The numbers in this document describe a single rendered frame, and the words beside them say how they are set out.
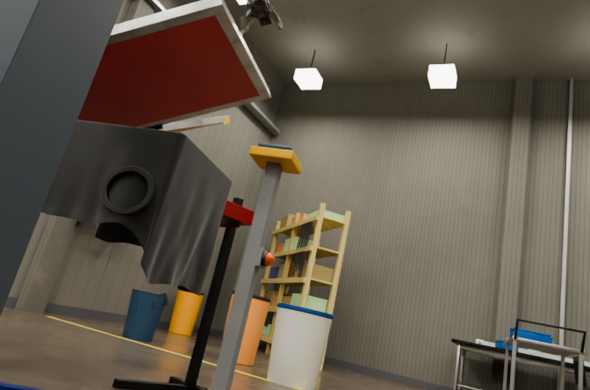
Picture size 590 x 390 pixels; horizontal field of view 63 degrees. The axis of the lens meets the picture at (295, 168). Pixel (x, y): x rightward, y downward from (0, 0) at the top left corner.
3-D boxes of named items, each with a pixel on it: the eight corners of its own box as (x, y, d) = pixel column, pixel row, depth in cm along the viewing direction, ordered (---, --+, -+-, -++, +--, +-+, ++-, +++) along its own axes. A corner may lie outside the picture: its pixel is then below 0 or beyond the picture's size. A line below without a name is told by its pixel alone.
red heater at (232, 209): (206, 227, 327) (211, 210, 331) (251, 228, 296) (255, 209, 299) (127, 197, 287) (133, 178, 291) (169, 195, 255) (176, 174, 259)
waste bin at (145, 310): (166, 344, 544) (180, 295, 560) (148, 343, 504) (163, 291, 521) (130, 335, 555) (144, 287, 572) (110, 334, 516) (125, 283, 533)
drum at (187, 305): (176, 331, 805) (188, 290, 826) (198, 337, 785) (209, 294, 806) (160, 329, 768) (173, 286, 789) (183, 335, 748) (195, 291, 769)
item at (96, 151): (154, 257, 137) (189, 142, 148) (139, 252, 129) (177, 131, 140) (24, 231, 149) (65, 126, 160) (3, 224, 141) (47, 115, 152)
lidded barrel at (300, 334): (328, 391, 449) (341, 317, 469) (305, 393, 402) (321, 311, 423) (277, 377, 473) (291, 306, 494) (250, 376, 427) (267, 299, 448)
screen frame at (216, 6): (270, 97, 198) (269, 90, 199) (222, 3, 145) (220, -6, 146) (97, 140, 209) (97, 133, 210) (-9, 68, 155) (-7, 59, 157)
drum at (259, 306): (228, 357, 554) (243, 294, 577) (262, 367, 535) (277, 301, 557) (207, 356, 516) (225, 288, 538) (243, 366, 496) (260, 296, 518)
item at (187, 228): (203, 298, 167) (233, 182, 181) (138, 280, 126) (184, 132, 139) (195, 296, 168) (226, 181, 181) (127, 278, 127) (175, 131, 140)
